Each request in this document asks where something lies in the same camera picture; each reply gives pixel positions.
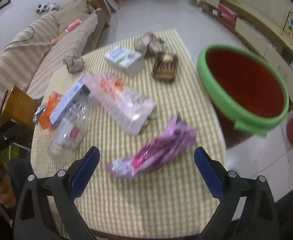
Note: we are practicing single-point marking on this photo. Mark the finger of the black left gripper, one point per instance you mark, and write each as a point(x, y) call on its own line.
point(12, 135)

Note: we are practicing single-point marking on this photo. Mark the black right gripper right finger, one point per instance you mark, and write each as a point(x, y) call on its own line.
point(246, 207)

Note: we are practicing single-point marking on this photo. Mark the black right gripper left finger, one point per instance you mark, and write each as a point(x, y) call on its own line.
point(34, 219)

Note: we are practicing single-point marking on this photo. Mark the blue white rectangular box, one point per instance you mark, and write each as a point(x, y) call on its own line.
point(77, 92)

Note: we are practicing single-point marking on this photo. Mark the pink strawberry milk carton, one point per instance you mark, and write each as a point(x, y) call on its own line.
point(128, 106)

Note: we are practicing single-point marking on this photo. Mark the person's left hand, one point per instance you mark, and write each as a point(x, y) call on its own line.
point(7, 198)

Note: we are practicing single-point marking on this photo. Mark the brown cardboard box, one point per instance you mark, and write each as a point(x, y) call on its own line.
point(19, 107)

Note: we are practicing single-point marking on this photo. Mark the orange snack wrapper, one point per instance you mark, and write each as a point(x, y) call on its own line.
point(42, 114)

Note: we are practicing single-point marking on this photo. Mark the clear plastic bottle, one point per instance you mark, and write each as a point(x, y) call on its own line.
point(70, 132)

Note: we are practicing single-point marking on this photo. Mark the beige striped sofa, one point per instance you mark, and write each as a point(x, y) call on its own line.
point(30, 60)

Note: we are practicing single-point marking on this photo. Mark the crumpled paper ball near sofa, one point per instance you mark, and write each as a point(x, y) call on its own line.
point(74, 64)

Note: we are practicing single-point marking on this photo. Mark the purple snack wrapper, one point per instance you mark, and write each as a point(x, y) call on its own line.
point(174, 139)

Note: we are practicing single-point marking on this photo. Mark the red bin with green rim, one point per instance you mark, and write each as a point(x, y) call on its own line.
point(243, 87)

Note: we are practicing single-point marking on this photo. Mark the pink toy stick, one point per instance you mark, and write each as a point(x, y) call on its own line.
point(70, 27)

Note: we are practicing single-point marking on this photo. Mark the beige sofa cushion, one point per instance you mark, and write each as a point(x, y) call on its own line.
point(72, 11)

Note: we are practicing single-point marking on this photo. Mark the white blue milk carton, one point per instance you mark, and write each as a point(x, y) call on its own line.
point(130, 62)

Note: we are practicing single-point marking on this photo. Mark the crumpled brown paper ball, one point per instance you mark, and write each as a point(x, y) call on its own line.
point(149, 44)

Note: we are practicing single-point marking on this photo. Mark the cream low tv cabinet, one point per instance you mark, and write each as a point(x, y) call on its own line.
point(258, 33)

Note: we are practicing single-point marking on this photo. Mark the framed wall picture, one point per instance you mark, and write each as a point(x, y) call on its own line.
point(4, 3)

